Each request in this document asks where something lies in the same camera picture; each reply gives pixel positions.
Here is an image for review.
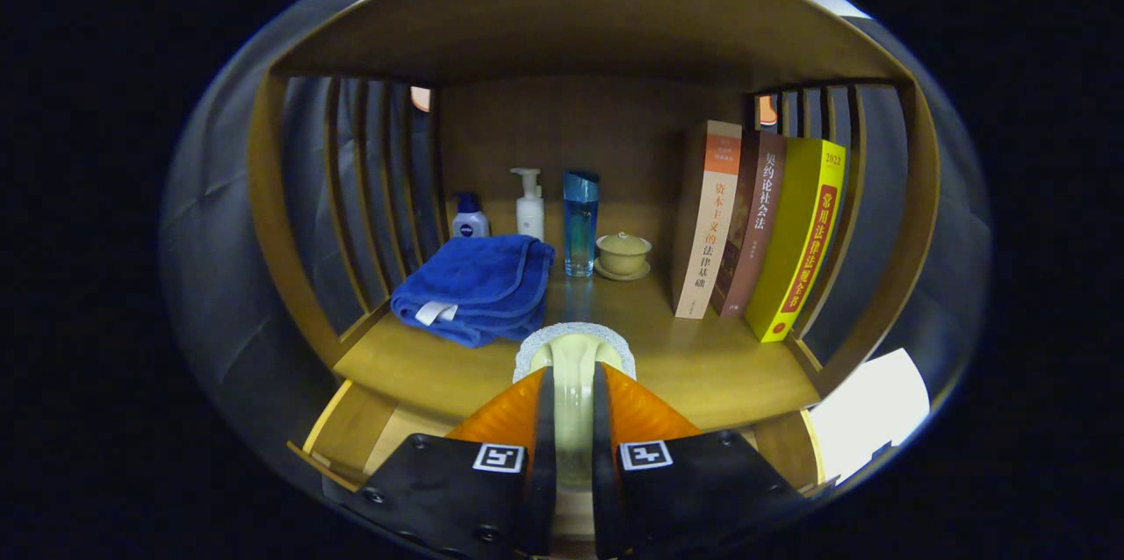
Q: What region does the brown book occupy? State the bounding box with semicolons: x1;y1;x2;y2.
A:
710;130;787;319

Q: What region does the small blue-capped lotion bottle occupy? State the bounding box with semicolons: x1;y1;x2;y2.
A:
450;192;490;239

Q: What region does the pale green brush white pad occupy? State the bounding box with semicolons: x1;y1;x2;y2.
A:
513;322;637;491

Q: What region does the blue folded towel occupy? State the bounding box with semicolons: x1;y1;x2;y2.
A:
390;233;556;348

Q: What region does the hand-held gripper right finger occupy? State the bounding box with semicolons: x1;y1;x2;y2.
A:
590;361;813;559

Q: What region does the white table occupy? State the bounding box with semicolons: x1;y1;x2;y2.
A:
808;348;932;486

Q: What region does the wooden countertop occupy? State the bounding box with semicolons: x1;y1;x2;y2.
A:
334;200;822;431

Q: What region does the beige lidded teacup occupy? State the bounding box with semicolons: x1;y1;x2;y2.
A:
596;232;652;276

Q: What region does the wooden cabinet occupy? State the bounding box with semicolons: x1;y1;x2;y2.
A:
246;0;940;434

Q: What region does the white pump bottle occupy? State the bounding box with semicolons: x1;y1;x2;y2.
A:
510;168;545;242

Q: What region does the tall blue glass bottle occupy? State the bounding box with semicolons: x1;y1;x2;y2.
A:
563;170;601;278

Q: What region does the yellow book with red label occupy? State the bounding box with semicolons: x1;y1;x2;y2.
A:
745;137;848;343

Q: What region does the beige book with orange band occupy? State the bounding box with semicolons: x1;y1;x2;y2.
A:
672;120;744;319

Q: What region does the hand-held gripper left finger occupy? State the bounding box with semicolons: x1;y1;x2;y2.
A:
351;365;556;559

